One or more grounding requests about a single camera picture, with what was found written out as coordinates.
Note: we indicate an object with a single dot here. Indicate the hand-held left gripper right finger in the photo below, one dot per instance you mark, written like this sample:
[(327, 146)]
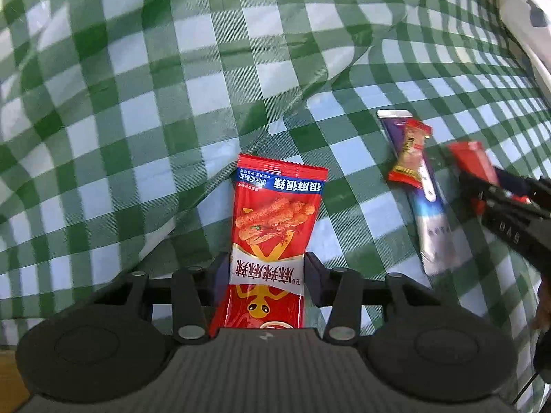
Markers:
[(314, 279)]

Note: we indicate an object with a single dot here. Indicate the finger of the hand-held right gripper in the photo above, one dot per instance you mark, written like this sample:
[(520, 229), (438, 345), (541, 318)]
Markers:
[(495, 200), (514, 183)]

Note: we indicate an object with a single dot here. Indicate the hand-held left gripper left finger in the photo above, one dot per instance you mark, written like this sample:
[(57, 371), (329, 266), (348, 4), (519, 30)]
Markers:
[(217, 279)]

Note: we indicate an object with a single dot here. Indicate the long plain red packet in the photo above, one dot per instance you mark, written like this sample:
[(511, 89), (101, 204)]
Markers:
[(473, 159)]

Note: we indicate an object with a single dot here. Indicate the red spicy strips packet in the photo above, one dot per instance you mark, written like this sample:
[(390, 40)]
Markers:
[(275, 206)]

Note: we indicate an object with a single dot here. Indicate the person's right hand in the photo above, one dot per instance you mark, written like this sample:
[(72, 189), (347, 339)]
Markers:
[(544, 305)]

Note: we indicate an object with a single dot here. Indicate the purple silver long packet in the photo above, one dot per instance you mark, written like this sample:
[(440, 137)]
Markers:
[(434, 232)]

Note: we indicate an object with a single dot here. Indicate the small orange red packet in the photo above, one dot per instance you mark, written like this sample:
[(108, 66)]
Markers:
[(411, 155)]

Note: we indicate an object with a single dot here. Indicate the white printed cloth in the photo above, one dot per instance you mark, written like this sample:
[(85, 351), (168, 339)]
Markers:
[(525, 13)]

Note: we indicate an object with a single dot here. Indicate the green checkered blanket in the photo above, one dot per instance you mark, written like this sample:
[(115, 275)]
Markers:
[(172, 94)]

